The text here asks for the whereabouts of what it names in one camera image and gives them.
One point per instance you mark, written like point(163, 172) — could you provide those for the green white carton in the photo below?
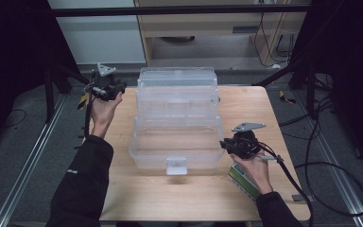
point(241, 181)

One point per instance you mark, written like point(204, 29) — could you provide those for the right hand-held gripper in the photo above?
point(244, 143)

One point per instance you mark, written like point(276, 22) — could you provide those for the person's right hand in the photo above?
point(256, 171)

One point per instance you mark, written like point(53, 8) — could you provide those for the aluminium floor rail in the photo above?
point(28, 164)
point(337, 176)

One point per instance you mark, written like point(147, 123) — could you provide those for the black metal stand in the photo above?
point(310, 88)
point(48, 91)

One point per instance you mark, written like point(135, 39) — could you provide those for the person's left hand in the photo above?
point(102, 113)

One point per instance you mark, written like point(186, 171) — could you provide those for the wooden cabinet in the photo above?
point(201, 26)

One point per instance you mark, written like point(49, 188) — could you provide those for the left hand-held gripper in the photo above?
point(102, 85)

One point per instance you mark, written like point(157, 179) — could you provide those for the white cabinet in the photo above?
point(100, 41)

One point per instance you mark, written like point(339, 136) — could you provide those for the grey tape strip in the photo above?
point(301, 198)

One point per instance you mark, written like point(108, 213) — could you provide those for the black horizontal bar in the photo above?
point(170, 10)

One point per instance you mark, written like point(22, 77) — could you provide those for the clear plastic storage box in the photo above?
point(176, 138)

